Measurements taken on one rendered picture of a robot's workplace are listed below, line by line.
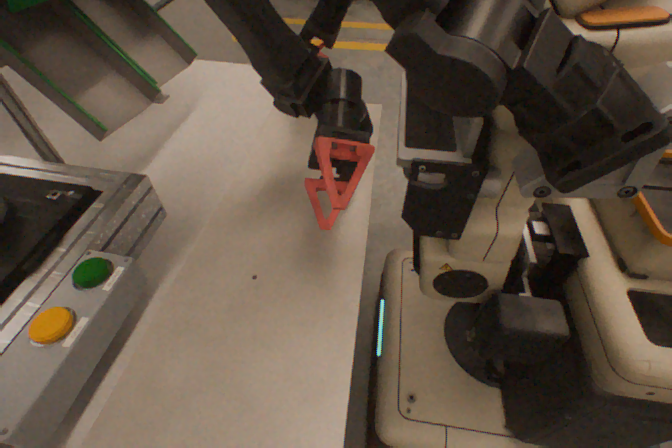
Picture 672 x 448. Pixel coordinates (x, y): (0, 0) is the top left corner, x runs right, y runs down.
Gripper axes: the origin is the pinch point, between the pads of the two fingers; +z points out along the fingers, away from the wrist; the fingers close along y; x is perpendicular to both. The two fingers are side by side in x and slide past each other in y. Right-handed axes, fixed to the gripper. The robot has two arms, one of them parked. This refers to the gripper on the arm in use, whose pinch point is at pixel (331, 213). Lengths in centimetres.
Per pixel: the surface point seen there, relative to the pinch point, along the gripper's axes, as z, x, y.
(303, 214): -6.0, -1.9, -22.0
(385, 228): -33, 45, -120
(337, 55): -197, 24, -199
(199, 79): -49, -33, -48
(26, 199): -1.6, -43.4, -16.6
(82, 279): 9.7, -28.9, -8.1
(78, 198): -2.3, -35.9, -15.3
